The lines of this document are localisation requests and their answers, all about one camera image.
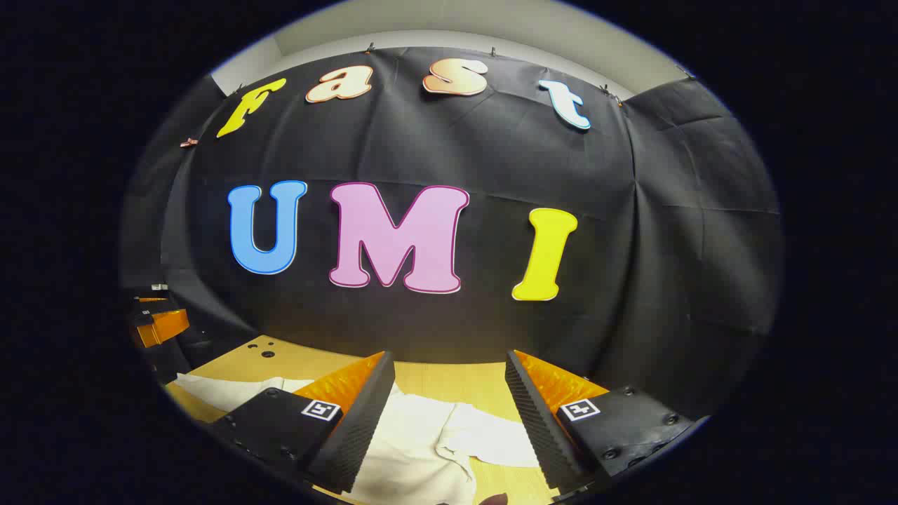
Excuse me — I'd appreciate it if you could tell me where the white zip sweatshirt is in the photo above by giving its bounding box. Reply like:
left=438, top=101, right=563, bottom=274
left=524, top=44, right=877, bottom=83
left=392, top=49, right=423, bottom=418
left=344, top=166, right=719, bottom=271
left=174, top=372, right=541, bottom=505

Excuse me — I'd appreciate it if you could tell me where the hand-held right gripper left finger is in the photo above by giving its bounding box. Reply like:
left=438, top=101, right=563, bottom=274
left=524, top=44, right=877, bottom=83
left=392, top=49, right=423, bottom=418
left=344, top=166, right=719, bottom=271
left=207, top=351, right=397, bottom=495

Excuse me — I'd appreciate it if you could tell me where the black backdrop cloth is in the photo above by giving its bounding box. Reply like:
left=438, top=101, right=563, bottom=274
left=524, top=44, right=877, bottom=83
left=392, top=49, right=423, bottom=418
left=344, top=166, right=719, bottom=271
left=119, top=46, right=783, bottom=422

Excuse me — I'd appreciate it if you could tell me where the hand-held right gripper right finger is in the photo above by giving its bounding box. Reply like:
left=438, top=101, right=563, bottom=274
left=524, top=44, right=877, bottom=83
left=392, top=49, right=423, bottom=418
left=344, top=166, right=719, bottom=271
left=505, top=349, right=709, bottom=495

